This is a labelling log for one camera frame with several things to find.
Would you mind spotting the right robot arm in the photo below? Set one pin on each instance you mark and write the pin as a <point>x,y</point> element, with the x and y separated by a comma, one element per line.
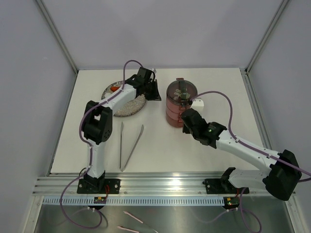
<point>276,172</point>

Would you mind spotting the pink lunch container with handle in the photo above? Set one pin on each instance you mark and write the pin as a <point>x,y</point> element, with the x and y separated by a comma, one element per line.
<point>172,107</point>

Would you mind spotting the aluminium front rail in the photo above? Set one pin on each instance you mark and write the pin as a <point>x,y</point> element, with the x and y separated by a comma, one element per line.
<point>135,184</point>

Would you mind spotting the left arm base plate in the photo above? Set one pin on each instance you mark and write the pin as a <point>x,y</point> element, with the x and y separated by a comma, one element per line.
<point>110,186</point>

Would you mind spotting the dark red lunch container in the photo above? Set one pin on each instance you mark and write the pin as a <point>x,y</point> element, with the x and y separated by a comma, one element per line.
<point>177,123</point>

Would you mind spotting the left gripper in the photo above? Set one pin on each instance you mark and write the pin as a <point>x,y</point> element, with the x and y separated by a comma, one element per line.
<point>155,96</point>

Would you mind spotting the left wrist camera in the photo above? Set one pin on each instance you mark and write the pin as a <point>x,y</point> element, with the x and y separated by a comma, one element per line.
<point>147,74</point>

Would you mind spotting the left aluminium post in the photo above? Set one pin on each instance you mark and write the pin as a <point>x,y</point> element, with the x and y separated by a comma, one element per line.
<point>56,34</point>

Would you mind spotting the pink stick lower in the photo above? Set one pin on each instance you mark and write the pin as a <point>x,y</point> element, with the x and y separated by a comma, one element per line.
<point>127,229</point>

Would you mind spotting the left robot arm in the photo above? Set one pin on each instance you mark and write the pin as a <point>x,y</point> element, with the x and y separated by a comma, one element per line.
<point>96,125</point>

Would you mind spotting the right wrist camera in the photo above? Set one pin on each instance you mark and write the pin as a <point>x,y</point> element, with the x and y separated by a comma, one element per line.
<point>194,113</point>

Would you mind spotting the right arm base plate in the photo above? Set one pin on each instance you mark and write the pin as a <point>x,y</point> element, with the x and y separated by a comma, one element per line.
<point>219,186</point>

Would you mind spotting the grey glass pot lid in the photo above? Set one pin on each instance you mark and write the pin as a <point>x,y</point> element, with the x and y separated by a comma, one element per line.
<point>181,83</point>

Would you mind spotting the orange fried chicken piece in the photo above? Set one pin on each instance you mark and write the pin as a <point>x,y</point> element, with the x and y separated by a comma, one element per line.
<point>114,88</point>

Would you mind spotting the speckled ceramic plate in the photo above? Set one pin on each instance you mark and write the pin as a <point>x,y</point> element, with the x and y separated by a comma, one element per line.
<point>130,108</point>

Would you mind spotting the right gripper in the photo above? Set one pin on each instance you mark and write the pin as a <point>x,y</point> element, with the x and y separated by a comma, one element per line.
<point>185,129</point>

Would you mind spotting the pink stick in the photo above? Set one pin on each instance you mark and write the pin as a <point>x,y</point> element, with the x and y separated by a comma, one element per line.
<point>127,229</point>
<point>134,217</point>

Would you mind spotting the right aluminium post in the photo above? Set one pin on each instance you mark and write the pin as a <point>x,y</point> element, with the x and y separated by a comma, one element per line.
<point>267,34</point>

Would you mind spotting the aluminium post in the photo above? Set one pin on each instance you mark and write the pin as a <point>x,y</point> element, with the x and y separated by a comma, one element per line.
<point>267,34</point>
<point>56,34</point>

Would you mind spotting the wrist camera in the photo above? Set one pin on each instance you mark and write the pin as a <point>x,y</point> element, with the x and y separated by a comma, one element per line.
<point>147,74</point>
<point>194,113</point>

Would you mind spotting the pink stick upper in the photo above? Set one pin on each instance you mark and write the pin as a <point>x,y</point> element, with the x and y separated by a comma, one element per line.
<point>134,217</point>

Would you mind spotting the white slotted cable duct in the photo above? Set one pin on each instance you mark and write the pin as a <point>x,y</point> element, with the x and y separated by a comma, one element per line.
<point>135,201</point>

